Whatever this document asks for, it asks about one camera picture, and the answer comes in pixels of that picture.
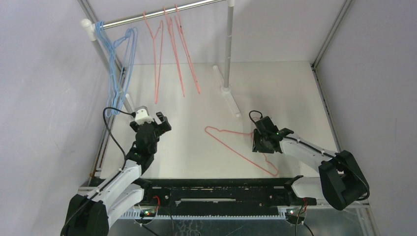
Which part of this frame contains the pink wire hanger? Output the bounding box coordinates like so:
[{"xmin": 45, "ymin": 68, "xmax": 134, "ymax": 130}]
[
  {"xmin": 163, "ymin": 8, "xmax": 185, "ymax": 97},
  {"xmin": 204, "ymin": 126, "xmax": 279, "ymax": 178},
  {"xmin": 174, "ymin": 4, "xmax": 201, "ymax": 94},
  {"xmin": 143, "ymin": 11, "xmax": 164, "ymax": 104}
]

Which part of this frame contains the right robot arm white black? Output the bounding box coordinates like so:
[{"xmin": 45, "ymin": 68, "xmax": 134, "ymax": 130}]
[{"xmin": 252, "ymin": 117, "xmax": 370, "ymax": 210}]

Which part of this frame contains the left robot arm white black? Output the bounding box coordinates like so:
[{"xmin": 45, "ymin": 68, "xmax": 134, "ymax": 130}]
[{"xmin": 60, "ymin": 107, "xmax": 172, "ymax": 236}]

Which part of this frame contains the metal clothes rack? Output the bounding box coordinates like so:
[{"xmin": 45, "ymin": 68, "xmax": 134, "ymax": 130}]
[{"xmin": 80, "ymin": 0, "xmax": 242, "ymax": 122}]

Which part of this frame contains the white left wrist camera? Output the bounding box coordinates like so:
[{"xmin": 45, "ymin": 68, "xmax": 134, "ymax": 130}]
[{"xmin": 134, "ymin": 106, "xmax": 153, "ymax": 125}]

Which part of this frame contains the black left camera cable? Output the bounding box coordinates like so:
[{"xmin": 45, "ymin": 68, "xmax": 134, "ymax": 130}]
[{"xmin": 103, "ymin": 107, "xmax": 136, "ymax": 170}]

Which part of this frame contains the black camera cable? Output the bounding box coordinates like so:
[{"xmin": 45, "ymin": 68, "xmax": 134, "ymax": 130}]
[
  {"xmin": 249, "ymin": 110, "xmax": 370, "ymax": 236},
  {"xmin": 103, "ymin": 107, "xmax": 136, "ymax": 170}
]

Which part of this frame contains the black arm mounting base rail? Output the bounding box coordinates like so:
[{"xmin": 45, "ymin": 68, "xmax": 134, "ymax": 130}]
[{"xmin": 135, "ymin": 177, "xmax": 329, "ymax": 218}]

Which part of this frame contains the left circuit board with wires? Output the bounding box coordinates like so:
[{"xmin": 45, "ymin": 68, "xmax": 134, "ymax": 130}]
[{"xmin": 134, "ymin": 196, "xmax": 161, "ymax": 225}]

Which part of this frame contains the circuit board with wires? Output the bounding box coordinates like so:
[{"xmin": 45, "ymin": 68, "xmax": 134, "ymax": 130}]
[
  {"xmin": 134, "ymin": 196, "xmax": 161, "ymax": 225},
  {"xmin": 285, "ymin": 198, "xmax": 308, "ymax": 225}
]

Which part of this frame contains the right circuit board with wires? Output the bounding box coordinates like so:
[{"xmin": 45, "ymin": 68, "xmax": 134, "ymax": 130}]
[{"xmin": 285, "ymin": 198, "xmax": 308, "ymax": 225}]

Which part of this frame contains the black right camera cable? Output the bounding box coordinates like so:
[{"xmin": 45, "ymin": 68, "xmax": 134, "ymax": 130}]
[{"xmin": 249, "ymin": 110, "xmax": 370, "ymax": 236}]

